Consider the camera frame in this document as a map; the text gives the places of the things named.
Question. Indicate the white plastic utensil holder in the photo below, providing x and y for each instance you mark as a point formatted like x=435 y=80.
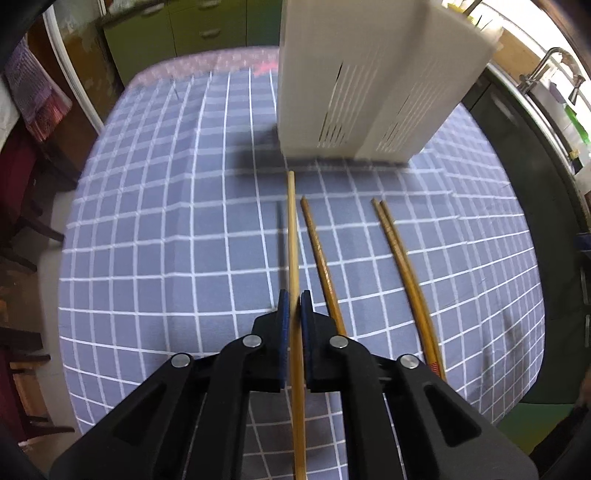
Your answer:
x=369 y=92

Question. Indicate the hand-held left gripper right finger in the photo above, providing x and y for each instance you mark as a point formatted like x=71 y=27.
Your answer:
x=306 y=323

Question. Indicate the dark red chair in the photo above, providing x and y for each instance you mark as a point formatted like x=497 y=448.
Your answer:
x=18 y=170

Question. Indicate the light green base cabinets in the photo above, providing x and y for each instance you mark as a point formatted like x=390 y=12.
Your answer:
x=184 y=32

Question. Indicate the brown wooden chopstick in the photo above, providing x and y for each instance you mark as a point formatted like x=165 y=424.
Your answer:
x=292 y=240
x=323 y=272

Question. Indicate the wooden cutting board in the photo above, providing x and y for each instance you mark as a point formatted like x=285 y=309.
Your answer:
x=517 y=50

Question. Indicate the steel kitchen faucet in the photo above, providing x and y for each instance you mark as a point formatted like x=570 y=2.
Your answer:
x=545 y=60

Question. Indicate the purple checked apron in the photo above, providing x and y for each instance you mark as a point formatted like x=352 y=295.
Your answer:
x=32 y=92

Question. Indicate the dark green base cabinets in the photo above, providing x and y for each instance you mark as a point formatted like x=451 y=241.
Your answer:
x=508 y=120

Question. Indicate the black stone countertop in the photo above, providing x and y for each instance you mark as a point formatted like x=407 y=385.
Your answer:
x=542 y=124

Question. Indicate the blue checked tablecloth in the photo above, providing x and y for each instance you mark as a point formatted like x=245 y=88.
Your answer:
x=161 y=254

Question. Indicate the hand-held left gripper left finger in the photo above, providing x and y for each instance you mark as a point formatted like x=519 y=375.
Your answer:
x=284 y=323

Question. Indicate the dark wooden chair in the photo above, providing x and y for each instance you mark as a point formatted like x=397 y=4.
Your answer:
x=23 y=346

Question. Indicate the yellow-brown chopstick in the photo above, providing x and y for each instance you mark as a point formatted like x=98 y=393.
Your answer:
x=393 y=249
x=400 y=249

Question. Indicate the green plastic container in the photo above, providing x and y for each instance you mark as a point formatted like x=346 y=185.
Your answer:
x=577 y=124

